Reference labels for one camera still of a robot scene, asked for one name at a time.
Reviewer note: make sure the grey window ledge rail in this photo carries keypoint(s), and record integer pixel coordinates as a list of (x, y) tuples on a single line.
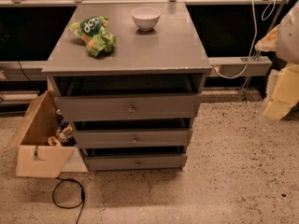
[(228, 66)]

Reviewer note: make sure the grey drawer cabinet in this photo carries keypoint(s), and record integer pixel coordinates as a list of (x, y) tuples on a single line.
[(168, 60)]

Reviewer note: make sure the items inside cardboard box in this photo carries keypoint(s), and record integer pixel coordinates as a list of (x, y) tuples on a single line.
[(64, 136)]

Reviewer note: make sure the green chip bag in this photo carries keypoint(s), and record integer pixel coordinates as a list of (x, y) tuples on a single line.
[(95, 35)]

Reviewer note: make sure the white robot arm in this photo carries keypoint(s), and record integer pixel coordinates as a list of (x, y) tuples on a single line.
[(287, 40)]

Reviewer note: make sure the grey top drawer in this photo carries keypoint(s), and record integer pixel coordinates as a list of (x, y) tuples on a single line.
[(125, 107)]

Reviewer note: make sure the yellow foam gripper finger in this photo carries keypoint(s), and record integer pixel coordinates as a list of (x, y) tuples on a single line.
[(282, 92)]

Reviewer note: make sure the white ceramic bowl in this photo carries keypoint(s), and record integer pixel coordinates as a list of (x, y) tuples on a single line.
[(145, 18)]

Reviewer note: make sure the open cardboard box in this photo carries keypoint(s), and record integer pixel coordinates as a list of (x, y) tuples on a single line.
[(36, 158)]

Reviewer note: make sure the grey bottom drawer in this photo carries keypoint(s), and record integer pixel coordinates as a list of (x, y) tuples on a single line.
[(138, 162)]

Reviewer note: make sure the grey drawer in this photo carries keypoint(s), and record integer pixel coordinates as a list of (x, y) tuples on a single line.
[(138, 162), (133, 138), (125, 107)]

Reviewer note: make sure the grey middle drawer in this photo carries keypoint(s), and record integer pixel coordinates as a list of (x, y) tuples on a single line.
[(133, 138)]

